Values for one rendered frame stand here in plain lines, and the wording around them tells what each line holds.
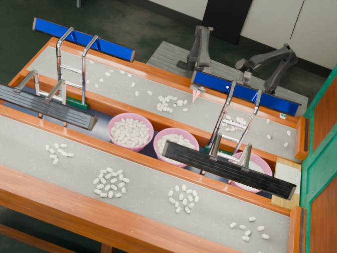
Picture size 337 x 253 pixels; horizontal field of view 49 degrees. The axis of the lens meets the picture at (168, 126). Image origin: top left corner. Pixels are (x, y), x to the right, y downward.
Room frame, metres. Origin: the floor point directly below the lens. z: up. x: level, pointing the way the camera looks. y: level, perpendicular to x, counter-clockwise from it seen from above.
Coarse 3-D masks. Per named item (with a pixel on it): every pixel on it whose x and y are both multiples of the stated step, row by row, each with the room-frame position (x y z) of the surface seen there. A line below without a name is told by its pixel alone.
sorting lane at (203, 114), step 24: (48, 48) 1.95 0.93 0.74; (48, 72) 1.72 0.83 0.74; (72, 72) 1.78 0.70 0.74; (96, 72) 1.84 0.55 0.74; (120, 72) 1.90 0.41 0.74; (120, 96) 1.68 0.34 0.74; (144, 96) 1.73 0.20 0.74; (192, 96) 1.85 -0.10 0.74; (192, 120) 1.63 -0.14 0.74; (216, 120) 1.69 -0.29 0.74; (264, 120) 1.80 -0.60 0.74; (264, 144) 1.60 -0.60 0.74; (288, 144) 1.65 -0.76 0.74
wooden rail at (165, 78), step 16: (64, 48) 1.97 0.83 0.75; (80, 48) 2.00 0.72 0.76; (112, 64) 1.94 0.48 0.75; (128, 64) 1.97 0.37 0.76; (144, 64) 2.01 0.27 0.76; (160, 80) 1.91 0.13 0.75; (176, 80) 1.94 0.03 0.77; (208, 96) 1.87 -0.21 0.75; (224, 96) 1.90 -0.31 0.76; (272, 112) 1.87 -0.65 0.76
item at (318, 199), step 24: (336, 72) 1.89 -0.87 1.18; (336, 96) 1.69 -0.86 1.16; (312, 120) 1.77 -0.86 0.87; (336, 120) 1.50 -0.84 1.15; (312, 144) 1.57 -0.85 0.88; (336, 144) 1.33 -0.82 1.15; (312, 168) 1.37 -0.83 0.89; (336, 168) 1.17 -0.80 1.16; (312, 192) 1.18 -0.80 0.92; (336, 192) 1.05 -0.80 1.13; (312, 216) 1.06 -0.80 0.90; (336, 216) 0.93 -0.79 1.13; (312, 240) 0.92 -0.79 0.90; (336, 240) 0.82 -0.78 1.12
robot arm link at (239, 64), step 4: (240, 60) 1.96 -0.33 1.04; (244, 60) 1.95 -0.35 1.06; (236, 64) 1.94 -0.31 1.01; (240, 64) 1.93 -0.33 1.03; (244, 64) 1.93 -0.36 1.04; (248, 64) 1.95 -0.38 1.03; (260, 64) 1.96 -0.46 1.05; (240, 68) 1.91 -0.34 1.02; (244, 68) 1.92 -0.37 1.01; (252, 68) 1.95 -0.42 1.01; (256, 68) 1.94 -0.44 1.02; (260, 68) 1.96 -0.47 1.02
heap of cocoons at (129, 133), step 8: (128, 120) 1.51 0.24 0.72; (136, 120) 1.51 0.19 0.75; (112, 128) 1.40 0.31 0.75; (120, 128) 1.42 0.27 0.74; (128, 128) 1.44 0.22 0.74; (136, 128) 1.45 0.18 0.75; (144, 128) 1.48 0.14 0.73; (112, 136) 1.36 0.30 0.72; (120, 136) 1.36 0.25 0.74; (128, 136) 1.38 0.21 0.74; (136, 136) 1.40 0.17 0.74; (144, 136) 1.42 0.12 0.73; (120, 144) 1.31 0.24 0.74; (128, 144) 1.32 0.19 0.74; (136, 144) 1.35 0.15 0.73
